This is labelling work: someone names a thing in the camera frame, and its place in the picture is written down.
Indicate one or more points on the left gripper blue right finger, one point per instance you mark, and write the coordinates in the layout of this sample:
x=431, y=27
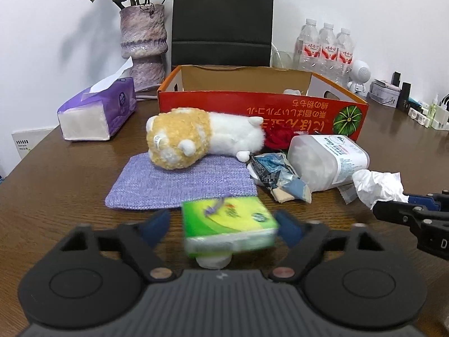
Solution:
x=305, y=242

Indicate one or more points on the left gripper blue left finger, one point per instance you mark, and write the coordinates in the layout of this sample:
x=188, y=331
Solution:
x=137, y=244

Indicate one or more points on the white tissue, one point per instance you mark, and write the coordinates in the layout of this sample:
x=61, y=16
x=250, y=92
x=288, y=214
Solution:
x=372, y=187

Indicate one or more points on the green tissue packet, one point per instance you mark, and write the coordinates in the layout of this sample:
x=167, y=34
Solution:
x=225, y=226

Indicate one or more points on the purple knitted cloth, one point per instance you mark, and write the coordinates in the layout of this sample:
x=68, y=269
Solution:
x=143, y=186

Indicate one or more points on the small white round cap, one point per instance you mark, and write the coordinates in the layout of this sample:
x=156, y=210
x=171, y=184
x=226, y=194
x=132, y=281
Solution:
x=214, y=262

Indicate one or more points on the blue crumpled snack wrapper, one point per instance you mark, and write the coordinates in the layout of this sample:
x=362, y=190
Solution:
x=274, y=172

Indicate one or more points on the white cotton pad container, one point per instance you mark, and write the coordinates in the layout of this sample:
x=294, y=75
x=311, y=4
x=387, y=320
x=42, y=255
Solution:
x=324, y=162

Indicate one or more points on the yellow white plush toy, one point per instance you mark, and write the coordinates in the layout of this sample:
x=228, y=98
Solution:
x=181, y=137

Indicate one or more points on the black cosmetic bottle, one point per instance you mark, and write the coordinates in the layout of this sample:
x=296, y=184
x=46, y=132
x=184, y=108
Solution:
x=405, y=88

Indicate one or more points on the purple tissue pack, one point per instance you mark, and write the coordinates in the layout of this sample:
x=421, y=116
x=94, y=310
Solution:
x=97, y=113

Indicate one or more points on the orange cardboard box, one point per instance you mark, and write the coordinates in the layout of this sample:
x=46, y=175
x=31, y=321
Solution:
x=302, y=101

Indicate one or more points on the white patterned tin box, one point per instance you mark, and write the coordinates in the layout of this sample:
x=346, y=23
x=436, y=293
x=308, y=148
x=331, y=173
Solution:
x=384, y=93

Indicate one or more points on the white robot figurine speaker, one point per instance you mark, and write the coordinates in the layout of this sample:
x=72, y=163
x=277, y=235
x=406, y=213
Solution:
x=359, y=75

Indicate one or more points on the middle clear water bottle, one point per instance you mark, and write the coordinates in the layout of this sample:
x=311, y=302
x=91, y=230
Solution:
x=328, y=51

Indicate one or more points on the clear water bottle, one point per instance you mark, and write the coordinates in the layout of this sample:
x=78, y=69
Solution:
x=328, y=51
x=307, y=47
x=344, y=59

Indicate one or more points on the grey glass cup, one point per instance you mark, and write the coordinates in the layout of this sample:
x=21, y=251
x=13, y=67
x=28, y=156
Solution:
x=281, y=59

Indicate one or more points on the left clear water bottle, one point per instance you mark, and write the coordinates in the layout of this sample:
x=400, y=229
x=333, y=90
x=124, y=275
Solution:
x=307, y=47

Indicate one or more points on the right clear water bottle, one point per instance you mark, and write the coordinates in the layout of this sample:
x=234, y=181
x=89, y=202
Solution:
x=344, y=59

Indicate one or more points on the purple textured ceramic vase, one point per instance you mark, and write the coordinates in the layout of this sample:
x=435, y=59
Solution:
x=144, y=39

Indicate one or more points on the black paper shopping bag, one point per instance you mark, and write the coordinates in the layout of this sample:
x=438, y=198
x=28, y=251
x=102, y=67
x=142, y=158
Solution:
x=221, y=32

